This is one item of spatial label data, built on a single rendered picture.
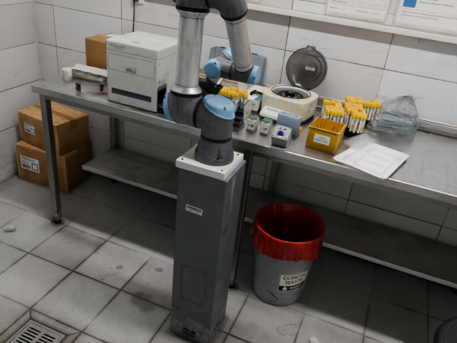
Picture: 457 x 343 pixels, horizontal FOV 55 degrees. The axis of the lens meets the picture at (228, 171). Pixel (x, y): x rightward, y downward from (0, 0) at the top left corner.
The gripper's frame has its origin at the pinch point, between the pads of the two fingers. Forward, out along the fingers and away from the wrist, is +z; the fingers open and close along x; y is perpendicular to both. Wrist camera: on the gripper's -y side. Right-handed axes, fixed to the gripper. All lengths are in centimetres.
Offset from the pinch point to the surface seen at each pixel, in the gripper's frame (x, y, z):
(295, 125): 6, 42, -27
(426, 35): 56, 61, -82
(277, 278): -8, 86, 33
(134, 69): -4.5, -29.7, 0.6
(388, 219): 60, 121, 2
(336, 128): 13, 57, -35
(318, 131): 1, 51, -34
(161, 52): -1.2, -24.2, -13.4
